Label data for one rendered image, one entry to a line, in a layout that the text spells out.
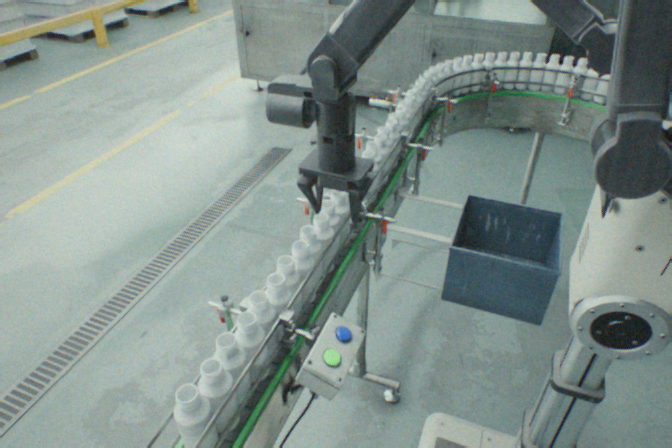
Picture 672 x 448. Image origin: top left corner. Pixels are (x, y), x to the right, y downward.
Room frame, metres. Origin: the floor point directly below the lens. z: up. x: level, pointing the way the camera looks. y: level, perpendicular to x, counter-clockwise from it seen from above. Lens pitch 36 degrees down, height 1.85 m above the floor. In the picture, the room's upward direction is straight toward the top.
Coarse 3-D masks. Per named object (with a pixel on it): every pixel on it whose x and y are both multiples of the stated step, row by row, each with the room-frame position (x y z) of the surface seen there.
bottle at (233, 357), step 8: (224, 336) 0.59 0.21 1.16; (232, 336) 0.59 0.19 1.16; (216, 344) 0.57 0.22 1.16; (224, 344) 0.59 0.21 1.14; (232, 344) 0.57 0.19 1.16; (216, 352) 0.58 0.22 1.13; (224, 352) 0.56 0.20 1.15; (232, 352) 0.56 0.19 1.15; (240, 352) 0.58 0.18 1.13; (224, 360) 0.56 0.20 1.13; (232, 360) 0.56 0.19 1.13; (240, 360) 0.56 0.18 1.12; (224, 368) 0.55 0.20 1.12; (232, 368) 0.55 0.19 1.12; (240, 368) 0.56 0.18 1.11; (232, 376) 0.55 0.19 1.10; (240, 376) 0.55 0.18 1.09; (248, 376) 0.57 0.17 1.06; (248, 384) 0.57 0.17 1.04; (240, 392) 0.55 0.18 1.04; (240, 400) 0.55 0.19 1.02
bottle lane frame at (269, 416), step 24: (432, 120) 1.91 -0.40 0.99; (408, 168) 1.58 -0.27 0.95; (384, 192) 1.34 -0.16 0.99; (360, 240) 1.08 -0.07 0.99; (360, 264) 1.09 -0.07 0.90; (336, 288) 0.91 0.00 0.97; (312, 312) 0.80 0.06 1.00; (336, 312) 0.91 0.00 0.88; (288, 360) 0.66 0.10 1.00; (288, 384) 0.65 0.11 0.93; (264, 408) 0.55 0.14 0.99; (288, 408) 0.64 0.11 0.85; (240, 432) 0.50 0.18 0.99; (264, 432) 0.54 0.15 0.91
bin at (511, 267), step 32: (480, 224) 1.37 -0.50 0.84; (512, 224) 1.33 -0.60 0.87; (544, 224) 1.29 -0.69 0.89; (480, 256) 1.07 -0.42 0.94; (512, 256) 1.32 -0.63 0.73; (544, 256) 1.28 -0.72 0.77; (448, 288) 1.10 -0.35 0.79; (480, 288) 1.07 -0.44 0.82; (512, 288) 1.04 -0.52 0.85; (544, 288) 1.00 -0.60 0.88
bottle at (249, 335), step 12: (252, 312) 0.64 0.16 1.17; (240, 324) 0.61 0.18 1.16; (252, 324) 0.62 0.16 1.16; (240, 336) 0.61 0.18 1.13; (252, 336) 0.61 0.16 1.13; (264, 336) 0.63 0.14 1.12; (252, 348) 0.60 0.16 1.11; (264, 348) 0.62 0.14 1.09; (264, 360) 0.61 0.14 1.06; (252, 372) 0.60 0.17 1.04
